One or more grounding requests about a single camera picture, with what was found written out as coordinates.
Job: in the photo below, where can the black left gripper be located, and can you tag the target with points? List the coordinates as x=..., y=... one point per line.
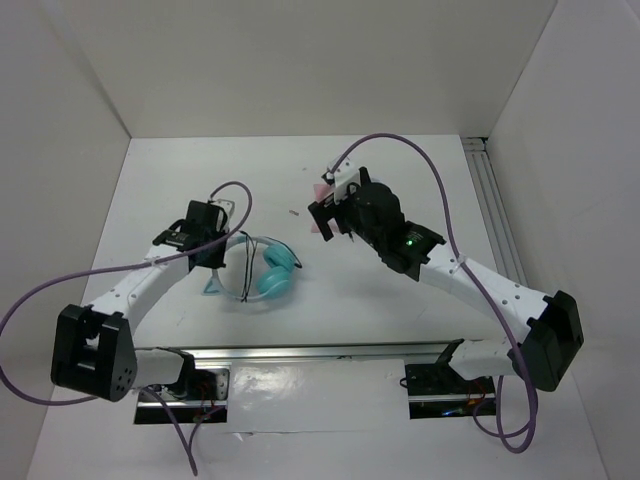
x=217, y=261

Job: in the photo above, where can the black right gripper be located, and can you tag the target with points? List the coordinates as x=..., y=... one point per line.
x=322, y=212

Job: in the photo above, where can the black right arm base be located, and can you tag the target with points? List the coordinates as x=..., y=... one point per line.
x=436, y=391

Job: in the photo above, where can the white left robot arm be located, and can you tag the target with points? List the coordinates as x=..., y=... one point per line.
x=94, y=350

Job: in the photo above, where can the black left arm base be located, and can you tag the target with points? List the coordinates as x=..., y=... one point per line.
x=204, y=399

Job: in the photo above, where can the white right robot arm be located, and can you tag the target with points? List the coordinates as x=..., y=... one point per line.
x=543, y=333

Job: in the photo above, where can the pink blue cat-ear headphones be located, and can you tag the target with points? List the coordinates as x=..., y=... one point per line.
x=322, y=210

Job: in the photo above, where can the white front cover plate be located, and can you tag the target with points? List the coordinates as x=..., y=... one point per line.
x=317, y=396

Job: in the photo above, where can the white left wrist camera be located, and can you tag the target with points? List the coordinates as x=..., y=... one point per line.
x=224, y=211

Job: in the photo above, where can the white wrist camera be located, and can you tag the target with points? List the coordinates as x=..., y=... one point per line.
x=339, y=181
x=224, y=211

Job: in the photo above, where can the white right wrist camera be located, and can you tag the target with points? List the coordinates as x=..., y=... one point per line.
x=339, y=181

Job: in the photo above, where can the aluminium front rail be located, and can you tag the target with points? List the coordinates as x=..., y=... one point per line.
x=320, y=352

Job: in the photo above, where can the aluminium side rail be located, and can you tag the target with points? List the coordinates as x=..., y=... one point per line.
x=494, y=214

